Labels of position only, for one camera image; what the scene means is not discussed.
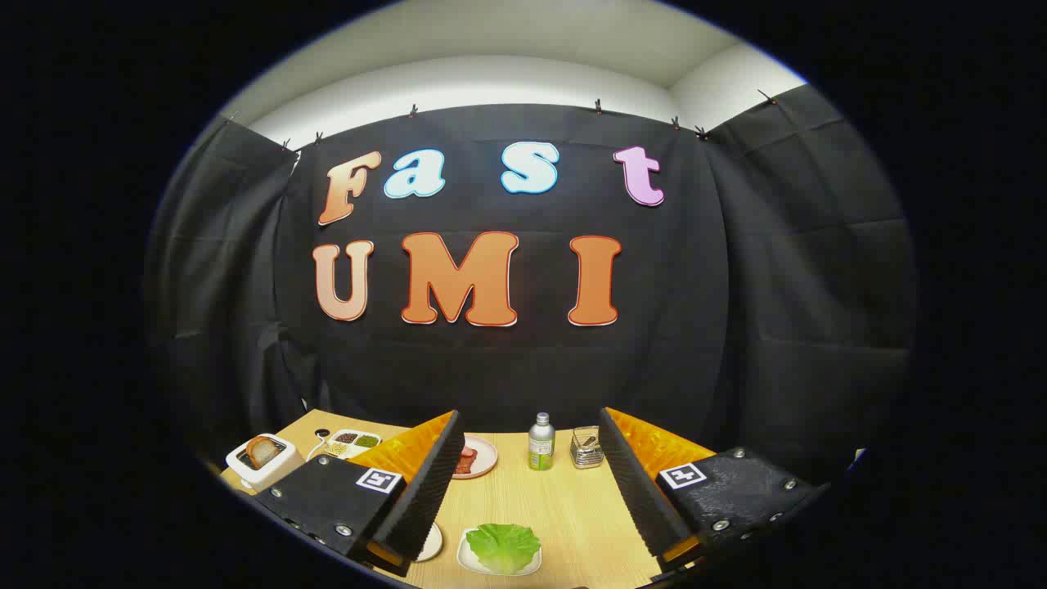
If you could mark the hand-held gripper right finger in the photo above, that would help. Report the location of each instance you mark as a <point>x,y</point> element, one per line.
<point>642,491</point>

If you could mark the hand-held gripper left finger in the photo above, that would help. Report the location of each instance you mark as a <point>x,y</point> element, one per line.
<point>425,491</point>

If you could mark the green lettuce leaf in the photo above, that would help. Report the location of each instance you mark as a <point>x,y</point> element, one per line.
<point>503,546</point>

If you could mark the toasted bread slice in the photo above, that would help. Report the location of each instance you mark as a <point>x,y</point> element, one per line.
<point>262,451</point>

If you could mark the brown meat slice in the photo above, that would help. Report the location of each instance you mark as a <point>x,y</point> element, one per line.
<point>465,467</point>

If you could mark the round white plate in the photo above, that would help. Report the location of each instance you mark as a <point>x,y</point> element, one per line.
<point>431,544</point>

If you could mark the white divided dish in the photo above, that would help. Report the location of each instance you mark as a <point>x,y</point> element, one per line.
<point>372,451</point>

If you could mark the pink plate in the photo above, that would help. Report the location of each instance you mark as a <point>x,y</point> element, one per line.
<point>487,458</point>

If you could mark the white rounded square dish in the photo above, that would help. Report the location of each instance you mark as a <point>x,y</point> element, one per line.
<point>463,558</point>

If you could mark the silver bottle with green label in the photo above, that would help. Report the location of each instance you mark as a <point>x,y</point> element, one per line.
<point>541,446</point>

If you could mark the white toaster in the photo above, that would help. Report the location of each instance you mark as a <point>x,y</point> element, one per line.
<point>274,474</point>

